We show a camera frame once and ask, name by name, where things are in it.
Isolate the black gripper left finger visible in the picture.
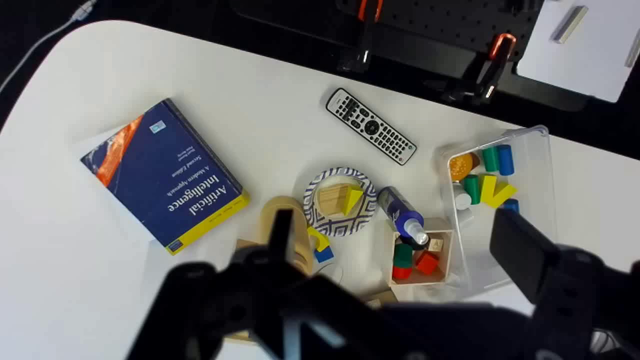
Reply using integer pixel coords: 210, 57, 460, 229
269, 209, 294, 264

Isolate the patterned black white bowl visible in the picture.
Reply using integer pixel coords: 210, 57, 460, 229
302, 165, 378, 238

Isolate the blue glue bottle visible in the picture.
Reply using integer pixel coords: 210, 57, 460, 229
377, 186, 428, 247

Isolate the clear plastic block container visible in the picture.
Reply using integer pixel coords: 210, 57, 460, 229
436, 126, 556, 292

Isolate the black white remote control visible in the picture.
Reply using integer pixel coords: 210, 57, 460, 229
326, 88, 419, 165

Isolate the black pegboard base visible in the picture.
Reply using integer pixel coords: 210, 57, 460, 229
230, 0, 587, 112

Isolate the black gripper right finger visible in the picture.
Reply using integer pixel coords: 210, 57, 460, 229
490, 209, 579, 303

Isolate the orange black clamp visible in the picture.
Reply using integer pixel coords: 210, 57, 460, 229
346, 0, 384, 74
451, 32, 519, 104

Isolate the blue artificial intelligence book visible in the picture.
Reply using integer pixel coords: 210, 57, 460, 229
81, 98, 250, 254

